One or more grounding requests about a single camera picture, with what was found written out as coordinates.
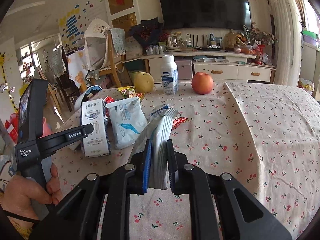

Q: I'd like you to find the white striped snack wrapper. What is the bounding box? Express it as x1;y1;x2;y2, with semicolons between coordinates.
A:
129;105;178;194

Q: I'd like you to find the white feather-print snack bag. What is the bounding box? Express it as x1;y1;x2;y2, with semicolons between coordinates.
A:
106;97;148;150

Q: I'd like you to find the white milk carton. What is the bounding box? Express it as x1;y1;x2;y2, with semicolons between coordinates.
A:
81;99;111;158

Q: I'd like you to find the person's left hand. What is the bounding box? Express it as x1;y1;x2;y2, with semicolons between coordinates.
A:
0;163;64;227

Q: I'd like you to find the red snack wrapper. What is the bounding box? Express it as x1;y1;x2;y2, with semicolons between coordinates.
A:
172;116;188;130

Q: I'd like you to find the yellow green candy wrapper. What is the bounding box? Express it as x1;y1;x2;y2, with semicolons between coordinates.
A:
118;86;145;101

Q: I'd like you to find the yellow pear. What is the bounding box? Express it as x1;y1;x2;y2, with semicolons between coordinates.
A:
134;72;155;93

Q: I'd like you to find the white yogurt bottle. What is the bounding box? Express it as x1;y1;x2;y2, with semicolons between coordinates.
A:
161;55;178;95

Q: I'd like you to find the red apple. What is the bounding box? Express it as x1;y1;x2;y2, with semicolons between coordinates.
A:
191;72;214;95

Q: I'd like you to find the dark wooden chair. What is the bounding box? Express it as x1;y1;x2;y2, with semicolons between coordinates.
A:
56;46;80;112

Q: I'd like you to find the white TV cabinet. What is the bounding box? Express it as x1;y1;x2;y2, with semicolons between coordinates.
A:
140;48;277;84

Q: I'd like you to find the dining table orange-print cloth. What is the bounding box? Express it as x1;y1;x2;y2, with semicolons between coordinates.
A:
67;49;88;88

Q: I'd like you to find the wooden chair with cloth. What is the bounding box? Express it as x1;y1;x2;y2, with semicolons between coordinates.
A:
84;18;127;87

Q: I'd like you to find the dark flower bouquet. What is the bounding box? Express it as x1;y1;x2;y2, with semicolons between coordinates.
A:
129;17;163;49

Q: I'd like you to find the black flat television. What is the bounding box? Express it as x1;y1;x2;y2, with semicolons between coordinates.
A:
160;0;252;30

